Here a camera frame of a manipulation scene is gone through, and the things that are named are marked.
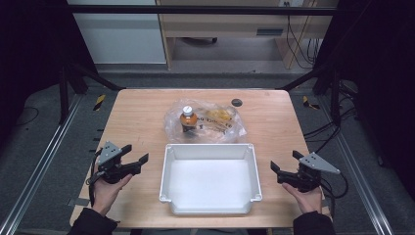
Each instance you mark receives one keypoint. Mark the white plastic bin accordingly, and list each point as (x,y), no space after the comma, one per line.
(210,186)

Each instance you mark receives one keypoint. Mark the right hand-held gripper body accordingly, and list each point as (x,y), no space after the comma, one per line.
(309,173)

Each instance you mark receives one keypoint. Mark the light wooden desk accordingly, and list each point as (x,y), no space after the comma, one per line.
(228,26)

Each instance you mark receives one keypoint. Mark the grey tape strip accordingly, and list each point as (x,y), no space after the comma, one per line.
(78,202)

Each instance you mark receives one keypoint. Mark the person's right hand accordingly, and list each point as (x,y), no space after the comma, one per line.
(305,199)

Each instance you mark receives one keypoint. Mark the clear plastic bag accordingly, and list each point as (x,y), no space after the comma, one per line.
(228,130)

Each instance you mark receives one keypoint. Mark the black horizontal frame bar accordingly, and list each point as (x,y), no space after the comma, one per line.
(195,9)

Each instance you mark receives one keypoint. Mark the person's left hand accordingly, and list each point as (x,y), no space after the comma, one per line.
(105,193)

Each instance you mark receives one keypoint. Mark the yellow black tape piece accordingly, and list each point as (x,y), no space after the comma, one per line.
(99,102)
(308,103)

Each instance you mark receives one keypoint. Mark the orange bottle with white cap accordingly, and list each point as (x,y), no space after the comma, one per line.
(188,120)

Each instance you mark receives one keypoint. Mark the dark round table grommet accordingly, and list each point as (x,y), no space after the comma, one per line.
(237,102)

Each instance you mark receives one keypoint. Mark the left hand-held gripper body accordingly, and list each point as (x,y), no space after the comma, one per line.
(110,163)

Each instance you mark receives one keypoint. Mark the yellow snack packet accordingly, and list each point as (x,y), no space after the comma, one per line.
(220,115)

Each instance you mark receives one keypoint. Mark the white cabinet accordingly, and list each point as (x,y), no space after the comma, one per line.
(120,39)

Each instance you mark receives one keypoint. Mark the aluminium floor rail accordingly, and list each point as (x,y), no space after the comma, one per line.
(359,176)
(39,169)

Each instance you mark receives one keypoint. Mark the black metal stand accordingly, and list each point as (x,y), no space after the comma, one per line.
(63,94)
(335,98)

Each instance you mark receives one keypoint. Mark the dark curtain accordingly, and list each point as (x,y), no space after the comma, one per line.
(381,65)
(29,49)

